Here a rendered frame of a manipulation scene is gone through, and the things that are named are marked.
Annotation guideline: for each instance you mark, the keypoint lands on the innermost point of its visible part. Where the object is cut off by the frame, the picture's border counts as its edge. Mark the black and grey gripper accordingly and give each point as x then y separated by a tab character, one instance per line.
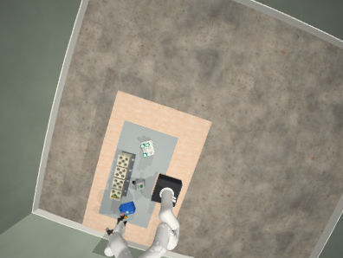
120	226

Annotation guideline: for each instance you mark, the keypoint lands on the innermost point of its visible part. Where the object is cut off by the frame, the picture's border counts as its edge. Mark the blue tube rack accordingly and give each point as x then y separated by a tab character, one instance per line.
127	208

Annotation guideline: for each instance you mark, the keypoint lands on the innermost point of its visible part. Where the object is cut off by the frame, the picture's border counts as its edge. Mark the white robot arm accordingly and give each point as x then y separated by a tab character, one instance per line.
166	237

